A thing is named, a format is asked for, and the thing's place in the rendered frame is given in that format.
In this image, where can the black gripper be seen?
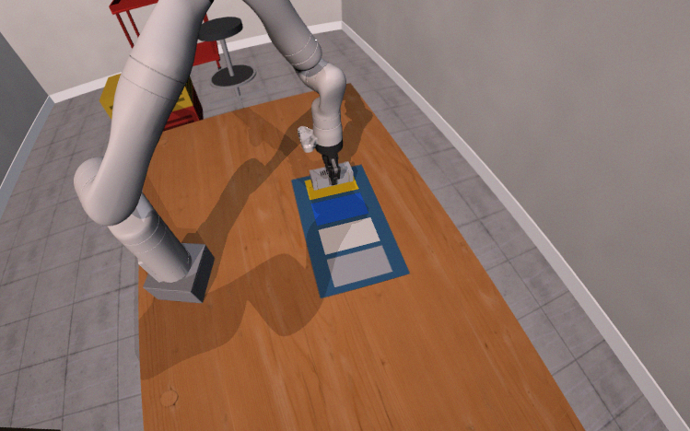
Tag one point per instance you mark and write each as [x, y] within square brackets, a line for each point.
[332, 158]

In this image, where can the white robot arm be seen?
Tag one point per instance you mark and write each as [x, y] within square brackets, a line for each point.
[152, 80]

